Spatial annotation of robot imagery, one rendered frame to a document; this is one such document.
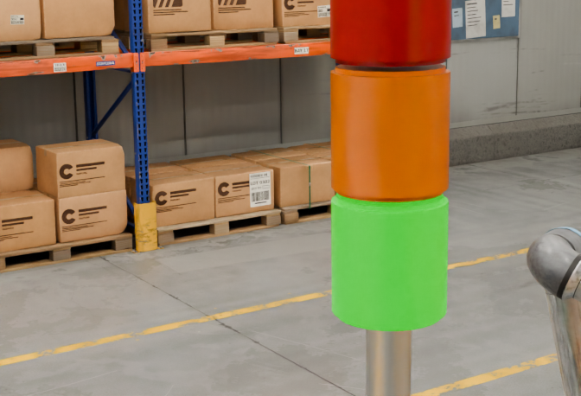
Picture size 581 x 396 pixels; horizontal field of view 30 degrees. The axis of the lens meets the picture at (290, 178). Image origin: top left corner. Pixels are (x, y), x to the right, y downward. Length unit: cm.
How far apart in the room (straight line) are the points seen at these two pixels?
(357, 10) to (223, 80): 1023
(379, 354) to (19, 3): 797
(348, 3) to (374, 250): 10
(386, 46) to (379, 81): 1
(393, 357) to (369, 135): 10
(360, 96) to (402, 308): 9
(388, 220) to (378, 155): 3
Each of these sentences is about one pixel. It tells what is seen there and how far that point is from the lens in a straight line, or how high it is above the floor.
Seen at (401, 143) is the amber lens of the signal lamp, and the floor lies 224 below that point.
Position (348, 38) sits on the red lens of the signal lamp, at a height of 228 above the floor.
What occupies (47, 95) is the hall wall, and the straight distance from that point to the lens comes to 991.
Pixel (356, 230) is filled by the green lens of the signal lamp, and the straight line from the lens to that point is 45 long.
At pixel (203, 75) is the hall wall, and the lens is 1055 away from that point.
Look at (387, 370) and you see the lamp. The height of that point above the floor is 214.
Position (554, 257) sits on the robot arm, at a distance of 263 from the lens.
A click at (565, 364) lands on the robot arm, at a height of 132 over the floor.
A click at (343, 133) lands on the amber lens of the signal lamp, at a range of 44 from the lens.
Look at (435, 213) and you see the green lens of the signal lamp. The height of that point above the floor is 221.
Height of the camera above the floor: 231
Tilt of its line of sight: 11 degrees down
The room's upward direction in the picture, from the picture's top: 1 degrees counter-clockwise
